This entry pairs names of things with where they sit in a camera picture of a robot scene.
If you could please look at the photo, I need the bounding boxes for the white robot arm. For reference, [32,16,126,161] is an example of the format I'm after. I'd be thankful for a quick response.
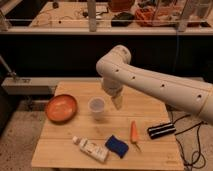
[96,45,213,125]

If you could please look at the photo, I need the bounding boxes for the blue sponge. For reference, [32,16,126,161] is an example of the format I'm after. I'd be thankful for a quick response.
[105,135,129,158]

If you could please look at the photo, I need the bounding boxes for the black white striped box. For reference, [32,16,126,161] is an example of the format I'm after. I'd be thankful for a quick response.
[147,123,176,139]

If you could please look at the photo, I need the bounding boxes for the white tube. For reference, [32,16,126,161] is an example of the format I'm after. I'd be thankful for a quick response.
[72,136,108,163]

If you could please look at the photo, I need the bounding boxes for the black cables on floor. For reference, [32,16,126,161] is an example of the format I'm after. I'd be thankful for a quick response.
[171,113,209,171]

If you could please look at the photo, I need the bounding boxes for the orange tool box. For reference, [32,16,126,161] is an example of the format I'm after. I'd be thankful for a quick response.
[134,6,201,28]

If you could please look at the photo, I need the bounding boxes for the black pouch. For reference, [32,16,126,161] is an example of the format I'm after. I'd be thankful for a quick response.
[111,12,134,27]

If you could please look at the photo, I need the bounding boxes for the white ceramic cup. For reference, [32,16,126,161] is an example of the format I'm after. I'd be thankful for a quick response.
[88,97,105,120]

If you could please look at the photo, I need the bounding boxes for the orange bowl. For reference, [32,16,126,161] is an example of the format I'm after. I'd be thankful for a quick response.
[45,94,78,122]

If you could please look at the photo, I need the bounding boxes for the orange carrot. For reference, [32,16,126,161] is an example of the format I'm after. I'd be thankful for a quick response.
[130,121,139,148]

